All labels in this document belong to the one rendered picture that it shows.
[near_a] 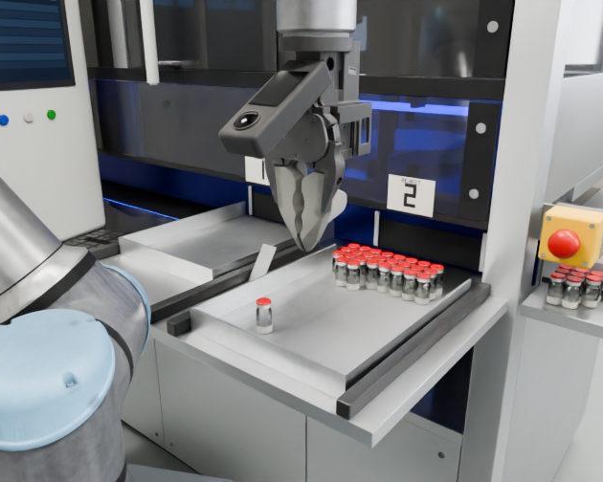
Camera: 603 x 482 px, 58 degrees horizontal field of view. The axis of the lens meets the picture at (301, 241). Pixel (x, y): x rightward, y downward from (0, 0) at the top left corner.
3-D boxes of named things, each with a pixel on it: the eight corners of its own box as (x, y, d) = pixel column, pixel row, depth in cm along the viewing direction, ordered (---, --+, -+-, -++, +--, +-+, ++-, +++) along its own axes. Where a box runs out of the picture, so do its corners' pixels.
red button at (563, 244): (551, 250, 79) (555, 223, 78) (581, 255, 76) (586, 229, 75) (543, 256, 76) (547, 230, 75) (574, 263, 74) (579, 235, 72)
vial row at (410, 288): (337, 273, 94) (337, 249, 93) (431, 301, 84) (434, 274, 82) (329, 277, 93) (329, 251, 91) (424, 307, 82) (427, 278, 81)
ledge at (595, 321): (546, 286, 95) (547, 275, 94) (630, 307, 87) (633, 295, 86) (519, 315, 84) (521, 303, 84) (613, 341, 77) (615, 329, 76)
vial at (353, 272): (350, 284, 90) (351, 258, 89) (362, 287, 89) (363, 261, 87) (343, 288, 88) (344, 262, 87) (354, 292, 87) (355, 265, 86)
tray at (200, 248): (244, 214, 129) (244, 200, 128) (334, 236, 114) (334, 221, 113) (120, 254, 104) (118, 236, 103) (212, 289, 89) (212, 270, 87)
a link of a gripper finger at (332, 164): (344, 213, 54) (346, 123, 51) (334, 217, 52) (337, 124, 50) (305, 206, 56) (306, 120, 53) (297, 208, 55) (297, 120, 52)
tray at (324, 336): (334, 261, 100) (335, 243, 99) (469, 299, 85) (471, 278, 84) (190, 330, 76) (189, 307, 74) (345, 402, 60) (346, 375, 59)
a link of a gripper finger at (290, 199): (331, 239, 61) (333, 157, 58) (298, 253, 57) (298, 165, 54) (309, 233, 63) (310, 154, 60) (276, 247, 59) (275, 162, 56)
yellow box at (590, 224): (550, 246, 85) (557, 202, 83) (601, 256, 81) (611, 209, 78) (535, 259, 79) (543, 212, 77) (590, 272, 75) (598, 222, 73)
